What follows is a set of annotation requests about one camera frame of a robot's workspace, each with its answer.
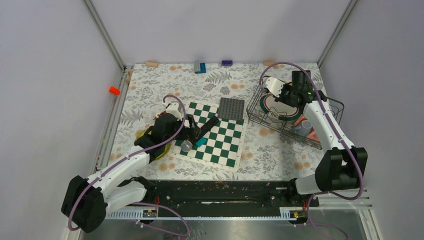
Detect grey blue lego bricks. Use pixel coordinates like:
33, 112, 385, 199
193, 60, 206, 74

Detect blue grey cup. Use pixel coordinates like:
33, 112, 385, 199
290, 120, 313, 137

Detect black wire dish rack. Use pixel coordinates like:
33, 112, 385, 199
246, 74, 353, 151

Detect grey lego baseplate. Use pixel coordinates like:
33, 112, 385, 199
217, 97, 245, 121

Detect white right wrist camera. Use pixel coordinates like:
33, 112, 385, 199
264, 77, 285, 98

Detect large pink mug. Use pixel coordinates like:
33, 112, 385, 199
306, 130, 320, 142

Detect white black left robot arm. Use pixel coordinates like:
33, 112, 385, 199
61, 112, 201, 233

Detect colourful lego brick toy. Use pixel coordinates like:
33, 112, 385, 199
154, 111, 166, 120

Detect black glitter microphone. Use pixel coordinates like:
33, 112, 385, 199
180, 116, 219, 153

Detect teal block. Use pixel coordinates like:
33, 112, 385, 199
195, 137, 208, 147

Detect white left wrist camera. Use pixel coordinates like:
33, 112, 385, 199
165, 101, 183, 121

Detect green white chessboard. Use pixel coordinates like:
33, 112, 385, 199
168, 99, 248, 171

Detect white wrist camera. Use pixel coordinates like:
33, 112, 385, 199
165, 101, 183, 121
264, 77, 285, 98

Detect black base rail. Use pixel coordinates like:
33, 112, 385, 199
91, 177, 355, 220

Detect left wooden block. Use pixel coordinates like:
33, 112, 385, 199
145, 61, 159, 68

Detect purple lego brick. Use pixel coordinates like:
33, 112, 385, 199
221, 60, 233, 66

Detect yellow woven plate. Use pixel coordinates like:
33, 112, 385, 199
134, 129, 172, 163

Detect floral table mat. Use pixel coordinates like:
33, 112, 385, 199
102, 63, 324, 181

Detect orange red cylinder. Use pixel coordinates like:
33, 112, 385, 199
108, 86, 121, 96

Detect white plate green rim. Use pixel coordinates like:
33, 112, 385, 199
259, 93, 302, 121

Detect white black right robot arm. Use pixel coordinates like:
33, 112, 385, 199
264, 70, 368, 206

